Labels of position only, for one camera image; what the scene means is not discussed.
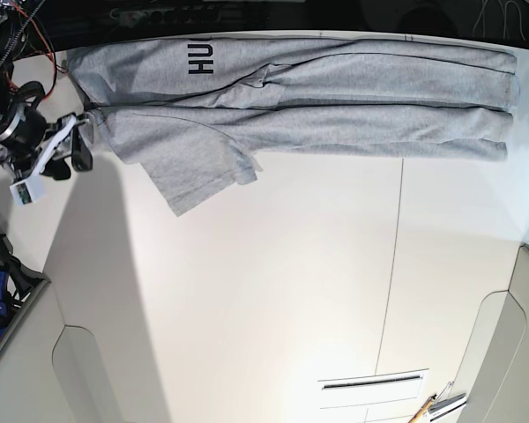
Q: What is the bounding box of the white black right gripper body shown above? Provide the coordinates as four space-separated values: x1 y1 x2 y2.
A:
0 103 89 181

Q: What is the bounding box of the grey T-shirt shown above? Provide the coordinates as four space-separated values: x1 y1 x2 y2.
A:
67 38 519 215

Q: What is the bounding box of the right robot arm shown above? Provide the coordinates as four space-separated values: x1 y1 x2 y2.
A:
0 1 93 182

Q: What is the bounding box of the blue black equipment pile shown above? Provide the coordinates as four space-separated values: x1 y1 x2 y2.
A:
0 232 48 340

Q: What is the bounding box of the white silver flat device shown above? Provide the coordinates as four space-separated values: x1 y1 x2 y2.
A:
427 394 466 419

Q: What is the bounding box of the wooden stick tool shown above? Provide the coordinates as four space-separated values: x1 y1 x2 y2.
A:
408 394 437 423

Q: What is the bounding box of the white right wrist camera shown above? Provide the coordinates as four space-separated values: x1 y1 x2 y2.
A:
10 175 45 206

